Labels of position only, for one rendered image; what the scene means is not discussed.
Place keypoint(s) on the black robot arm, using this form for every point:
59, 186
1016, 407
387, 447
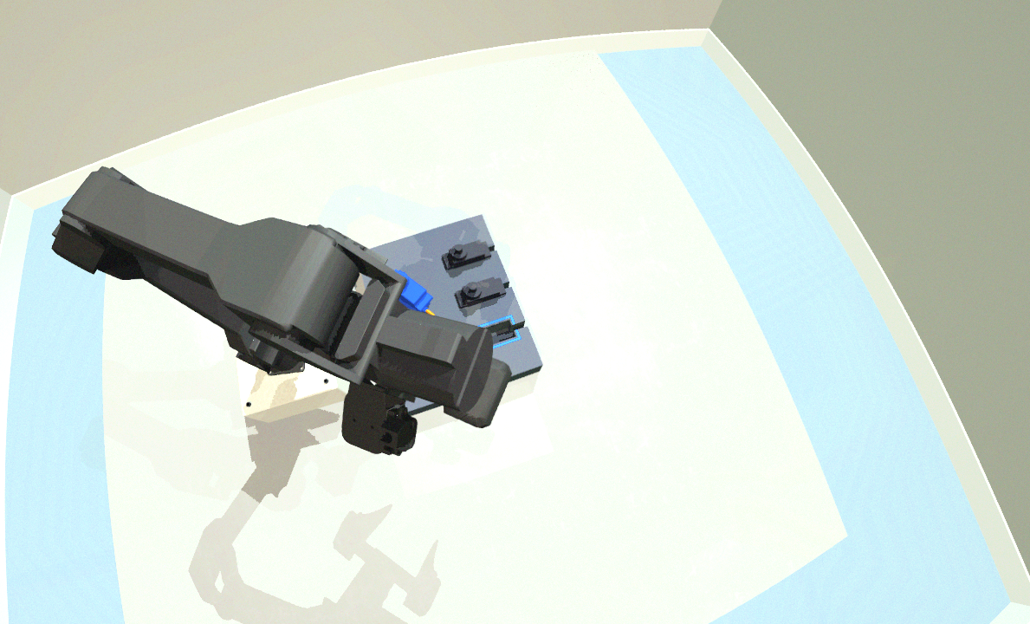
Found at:
283, 294

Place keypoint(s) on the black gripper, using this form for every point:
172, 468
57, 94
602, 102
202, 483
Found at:
483, 412

